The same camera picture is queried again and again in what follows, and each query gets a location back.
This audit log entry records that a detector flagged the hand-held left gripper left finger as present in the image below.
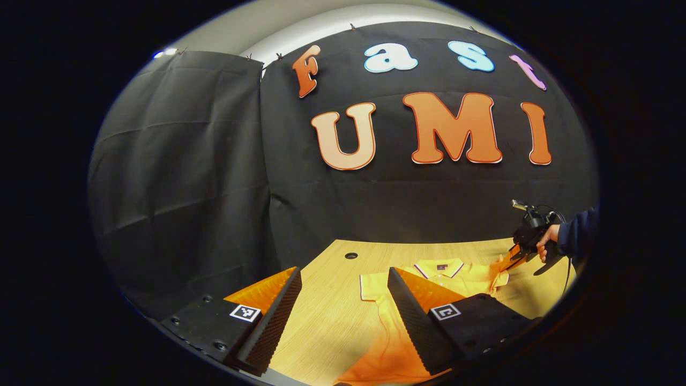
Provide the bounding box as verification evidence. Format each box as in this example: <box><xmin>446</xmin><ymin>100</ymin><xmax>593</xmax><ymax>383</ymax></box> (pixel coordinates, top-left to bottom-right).
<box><xmin>161</xmin><ymin>267</ymin><xmax>302</xmax><ymax>377</ymax></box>

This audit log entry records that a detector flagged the orange T-shirt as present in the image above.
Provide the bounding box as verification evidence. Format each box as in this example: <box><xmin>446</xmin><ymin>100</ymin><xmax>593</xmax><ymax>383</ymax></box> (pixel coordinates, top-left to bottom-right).
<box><xmin>332</xmin><ymin>258</ymin><xmax>525</xmax><ymax>386</ymax></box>

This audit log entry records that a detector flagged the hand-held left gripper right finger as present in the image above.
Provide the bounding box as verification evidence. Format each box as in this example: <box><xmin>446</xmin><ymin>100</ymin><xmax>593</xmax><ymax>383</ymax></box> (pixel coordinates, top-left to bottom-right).
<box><xmin>387</xmin><ymin>267</ymin><xmax>543</xmax><ymax>377</ymax></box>

